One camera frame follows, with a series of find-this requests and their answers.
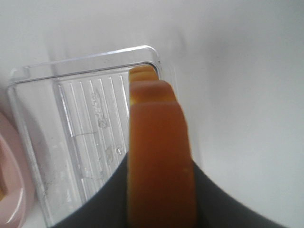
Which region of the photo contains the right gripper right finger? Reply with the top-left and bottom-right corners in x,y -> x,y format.
193,162 -> 283,228

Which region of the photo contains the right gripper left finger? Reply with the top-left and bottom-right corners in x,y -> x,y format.
53,155 -> 128,228

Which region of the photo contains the pink round plate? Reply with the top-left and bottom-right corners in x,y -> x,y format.
0,114 -> 35,228

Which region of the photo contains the right clear plastic tray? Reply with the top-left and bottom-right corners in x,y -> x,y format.
8,45 -> 161,227

